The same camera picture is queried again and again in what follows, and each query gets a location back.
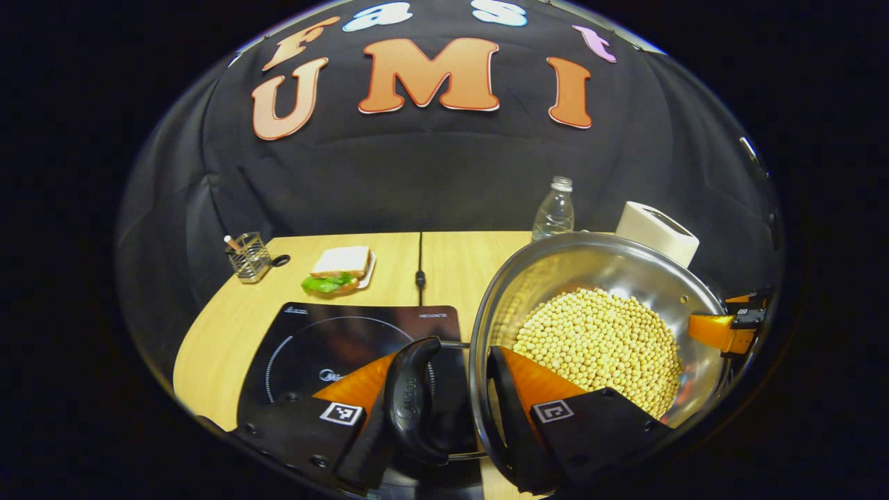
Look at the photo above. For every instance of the white toaster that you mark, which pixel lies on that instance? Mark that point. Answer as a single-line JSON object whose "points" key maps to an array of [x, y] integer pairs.
{"points": [[653, 229]]}

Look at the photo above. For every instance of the pile of soybeans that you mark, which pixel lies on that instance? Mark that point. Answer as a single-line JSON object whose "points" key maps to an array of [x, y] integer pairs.
{"points": [[604, 340]]}

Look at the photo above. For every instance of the sandwich with lettuce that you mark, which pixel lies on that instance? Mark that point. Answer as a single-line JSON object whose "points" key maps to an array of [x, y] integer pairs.
{"points": [[340, 262]]}

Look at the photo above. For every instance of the small white plate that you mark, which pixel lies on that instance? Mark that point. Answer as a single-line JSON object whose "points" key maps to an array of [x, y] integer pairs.
{"points": [[368, 274]]}

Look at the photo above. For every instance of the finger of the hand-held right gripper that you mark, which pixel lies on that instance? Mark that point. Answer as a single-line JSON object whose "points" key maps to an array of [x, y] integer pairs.
{"points": [[746, 300], [719, 332]]}

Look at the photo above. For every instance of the black induction cooktop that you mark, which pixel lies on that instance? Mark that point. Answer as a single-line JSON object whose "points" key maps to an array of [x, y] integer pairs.
{"points": [[312, 347]]}

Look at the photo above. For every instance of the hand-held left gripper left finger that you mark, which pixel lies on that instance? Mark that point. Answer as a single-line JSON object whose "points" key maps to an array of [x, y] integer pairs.
{"points": [[364, 458]]}

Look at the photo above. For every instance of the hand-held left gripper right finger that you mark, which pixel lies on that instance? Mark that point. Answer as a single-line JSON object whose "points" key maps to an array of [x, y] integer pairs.
{"points": [[514, 430]]}

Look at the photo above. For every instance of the clear plastic water bottle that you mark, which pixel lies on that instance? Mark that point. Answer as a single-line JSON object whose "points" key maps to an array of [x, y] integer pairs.
{"points": [[553, 215]]}

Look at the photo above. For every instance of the stainless steel pot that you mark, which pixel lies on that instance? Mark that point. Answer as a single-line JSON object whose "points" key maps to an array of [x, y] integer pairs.
{"points": [[590, 264]]}

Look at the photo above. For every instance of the black backdrop cloth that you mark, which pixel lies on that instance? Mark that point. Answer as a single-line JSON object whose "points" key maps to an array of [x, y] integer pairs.
{"points": [[417, 180]]}

